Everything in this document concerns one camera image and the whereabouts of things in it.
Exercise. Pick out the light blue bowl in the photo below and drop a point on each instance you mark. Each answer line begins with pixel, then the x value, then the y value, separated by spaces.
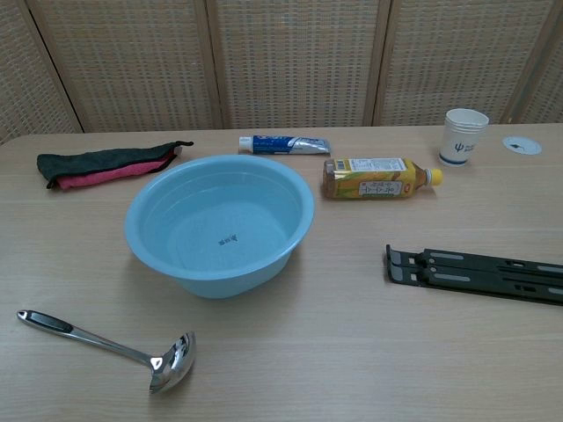
pixel 220 228

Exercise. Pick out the blue white toothpaste tube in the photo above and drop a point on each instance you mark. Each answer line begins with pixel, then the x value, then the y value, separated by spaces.
pixel 281 145

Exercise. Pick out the yellow capped tea bottle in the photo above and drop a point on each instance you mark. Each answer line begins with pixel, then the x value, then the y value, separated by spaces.
pixel 374 178

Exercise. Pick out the woven rattan folding screen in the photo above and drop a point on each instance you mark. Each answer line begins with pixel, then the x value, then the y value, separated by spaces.
pixel 281 61

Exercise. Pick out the black and pink cloth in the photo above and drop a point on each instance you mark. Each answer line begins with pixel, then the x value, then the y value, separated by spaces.
pixel 105 163

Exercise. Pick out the black folding laptop stand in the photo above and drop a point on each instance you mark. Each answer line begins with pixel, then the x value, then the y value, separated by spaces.
pixel 475 272

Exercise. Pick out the white cup lid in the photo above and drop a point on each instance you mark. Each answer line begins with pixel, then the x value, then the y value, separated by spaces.
pixel 522 144

